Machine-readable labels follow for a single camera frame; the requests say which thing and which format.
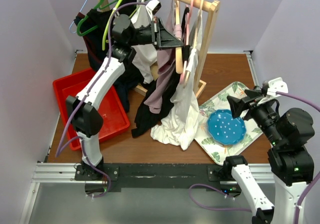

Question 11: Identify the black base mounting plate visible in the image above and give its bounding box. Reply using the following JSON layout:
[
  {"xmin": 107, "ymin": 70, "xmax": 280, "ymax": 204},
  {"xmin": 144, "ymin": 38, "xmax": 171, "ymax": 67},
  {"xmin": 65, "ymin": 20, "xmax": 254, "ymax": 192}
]
[{"xmin": 73, "ymin": 163, "xmax": 235, "ymax": 194}]

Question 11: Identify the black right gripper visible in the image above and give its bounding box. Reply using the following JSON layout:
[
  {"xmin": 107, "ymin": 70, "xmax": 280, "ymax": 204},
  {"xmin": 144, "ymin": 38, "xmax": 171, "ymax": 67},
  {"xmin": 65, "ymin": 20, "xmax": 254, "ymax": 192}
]
[{"xmin": 227, "ymin": 87, "xmax": 285, "ymax": 144}]

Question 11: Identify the pink tank top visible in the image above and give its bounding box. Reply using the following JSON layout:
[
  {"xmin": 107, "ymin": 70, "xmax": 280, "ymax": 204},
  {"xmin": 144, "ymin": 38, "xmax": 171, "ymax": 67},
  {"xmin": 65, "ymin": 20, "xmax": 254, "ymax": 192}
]
[{"xmin": 144, "ymin": 8, "xmax": 176, "ymax": 114}]

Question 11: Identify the beige hanger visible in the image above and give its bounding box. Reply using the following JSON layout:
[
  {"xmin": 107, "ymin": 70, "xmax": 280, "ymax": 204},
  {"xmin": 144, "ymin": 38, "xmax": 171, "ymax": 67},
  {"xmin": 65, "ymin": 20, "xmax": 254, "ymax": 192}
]
[
  {"xmin": 174, "ymin": 0, "xmax": 183, "ymax": 74},
  {"xmin": 181, "ymin": 0, "xmax": 204, "ymax": 91}
]

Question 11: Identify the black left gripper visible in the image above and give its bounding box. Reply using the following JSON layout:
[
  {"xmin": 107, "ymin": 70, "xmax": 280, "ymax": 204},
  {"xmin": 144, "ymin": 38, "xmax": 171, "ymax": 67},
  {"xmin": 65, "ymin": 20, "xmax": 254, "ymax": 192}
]
[{"xmin": 127, "ymin": 16, "xmax": 183, "ymax": 51}]

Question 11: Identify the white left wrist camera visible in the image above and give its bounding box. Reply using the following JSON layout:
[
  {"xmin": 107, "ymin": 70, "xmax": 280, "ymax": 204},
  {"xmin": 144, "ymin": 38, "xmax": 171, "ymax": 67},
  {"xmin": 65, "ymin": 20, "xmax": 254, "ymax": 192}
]
[{"xmin": 145, "ymin": 0, "xmax": 162, "ymax": 19}]

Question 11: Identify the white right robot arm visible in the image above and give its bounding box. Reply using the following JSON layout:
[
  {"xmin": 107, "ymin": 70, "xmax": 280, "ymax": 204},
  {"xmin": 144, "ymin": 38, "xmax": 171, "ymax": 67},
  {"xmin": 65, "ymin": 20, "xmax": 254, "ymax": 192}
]
[{"xmin": 222, "ymin": 89, "xmax": 320, "ymax": 224}]

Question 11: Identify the pink hanger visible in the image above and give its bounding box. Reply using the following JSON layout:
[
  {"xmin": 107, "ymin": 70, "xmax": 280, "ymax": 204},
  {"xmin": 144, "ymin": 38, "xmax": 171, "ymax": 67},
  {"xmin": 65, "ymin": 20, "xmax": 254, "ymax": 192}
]
[{"xmin": 179, "ymin": 0, "xmax": 194, "ymax": 85}]

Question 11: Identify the white tank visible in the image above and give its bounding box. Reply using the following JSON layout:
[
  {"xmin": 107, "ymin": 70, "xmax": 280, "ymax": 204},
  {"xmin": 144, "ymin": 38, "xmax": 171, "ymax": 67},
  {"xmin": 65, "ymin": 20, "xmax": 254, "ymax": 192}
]
[
  {"xmin": 149, "ymin": 10, "xmax": 206, "ymax": 152},
  {"xmin": 131, "ymin": 5, "xmax": 157, "ymax": 84}
]

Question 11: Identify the white tank top left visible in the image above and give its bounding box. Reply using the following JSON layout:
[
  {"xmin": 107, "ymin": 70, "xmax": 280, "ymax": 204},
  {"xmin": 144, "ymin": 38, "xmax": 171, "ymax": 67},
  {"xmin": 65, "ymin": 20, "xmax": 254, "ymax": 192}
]
[{"xmin": 131, "ymin": 5, "xmax": 157, "ymax": 84}]

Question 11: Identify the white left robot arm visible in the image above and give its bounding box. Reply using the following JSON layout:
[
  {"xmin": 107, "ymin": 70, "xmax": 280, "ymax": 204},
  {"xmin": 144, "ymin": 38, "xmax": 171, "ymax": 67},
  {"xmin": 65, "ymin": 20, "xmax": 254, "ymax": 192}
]
[{"xmin": 65, "ymin": 14, "xmax": 183, "ymax": 180}]

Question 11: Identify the blue dotted plate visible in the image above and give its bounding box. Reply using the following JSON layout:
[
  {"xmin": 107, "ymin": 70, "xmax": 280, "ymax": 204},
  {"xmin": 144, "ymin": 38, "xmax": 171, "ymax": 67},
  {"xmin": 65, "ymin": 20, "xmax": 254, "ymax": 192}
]
[{"xmin": 207, "ymin": 109, "xmax": 247, "ymax": 146}]

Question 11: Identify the dark green hanger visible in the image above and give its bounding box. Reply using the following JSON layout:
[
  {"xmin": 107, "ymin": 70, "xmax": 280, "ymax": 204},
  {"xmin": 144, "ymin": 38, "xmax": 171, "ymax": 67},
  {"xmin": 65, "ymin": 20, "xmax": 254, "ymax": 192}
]
[{"xmin": 76, "ymin": 0, "xmax": 118, "ymax": 37}]

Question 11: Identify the black tank top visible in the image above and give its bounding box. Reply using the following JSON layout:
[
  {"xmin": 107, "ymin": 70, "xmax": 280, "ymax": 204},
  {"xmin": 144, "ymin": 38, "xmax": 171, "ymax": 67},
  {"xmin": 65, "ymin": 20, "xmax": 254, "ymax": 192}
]
[{"xmin": 131, "ymin": 5, "xmax": 191, "ymax": 139}]

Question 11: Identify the dark navy hanging garment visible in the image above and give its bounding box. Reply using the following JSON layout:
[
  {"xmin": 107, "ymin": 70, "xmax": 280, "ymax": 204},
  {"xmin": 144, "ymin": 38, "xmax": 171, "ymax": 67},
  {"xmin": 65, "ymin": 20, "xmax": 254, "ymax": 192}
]
[{"xmin": 80, "ymin": 9, "xmax": 144, "ymax": 112}]

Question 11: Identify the lime green hanger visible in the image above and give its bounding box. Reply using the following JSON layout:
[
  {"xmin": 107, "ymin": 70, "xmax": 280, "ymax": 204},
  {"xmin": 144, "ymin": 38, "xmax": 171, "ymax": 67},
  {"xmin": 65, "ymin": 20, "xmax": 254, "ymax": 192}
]
[{"xmin": 101, "ymin": 0, "xmax": 148, "ymax": 51}]

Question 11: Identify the light blue wire hanger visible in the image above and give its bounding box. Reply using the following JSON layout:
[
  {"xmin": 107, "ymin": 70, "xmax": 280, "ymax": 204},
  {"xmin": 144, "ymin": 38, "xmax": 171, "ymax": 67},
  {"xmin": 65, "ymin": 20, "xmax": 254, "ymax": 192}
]
[{"xmin": 68, "ymin": 0, "xmax": 111, "ymax": 34}]

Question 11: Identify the white tank top right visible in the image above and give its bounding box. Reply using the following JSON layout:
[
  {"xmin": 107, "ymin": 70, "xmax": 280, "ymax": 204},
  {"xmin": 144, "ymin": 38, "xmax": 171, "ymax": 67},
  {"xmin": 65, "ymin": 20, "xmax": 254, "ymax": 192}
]
[{"xmin": 149, "ymin": 10, "xmax": 206, "ymax": 152}]

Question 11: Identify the wooden clothes rack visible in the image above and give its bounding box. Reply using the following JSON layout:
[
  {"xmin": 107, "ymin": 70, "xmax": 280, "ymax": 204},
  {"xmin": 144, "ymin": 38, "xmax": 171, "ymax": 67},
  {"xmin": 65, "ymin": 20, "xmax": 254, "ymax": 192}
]
[{"xmin": 93, "ymin": 0, "xmax": 221, "ymax": 100}]

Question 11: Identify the red plastic bin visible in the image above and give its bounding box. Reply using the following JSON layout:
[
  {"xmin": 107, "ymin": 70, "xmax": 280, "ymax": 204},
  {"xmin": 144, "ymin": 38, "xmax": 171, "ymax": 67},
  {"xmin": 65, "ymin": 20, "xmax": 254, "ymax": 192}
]
[{"xmin": 52, "ymin": 68, "xmax": 130, "ymax": 143}]

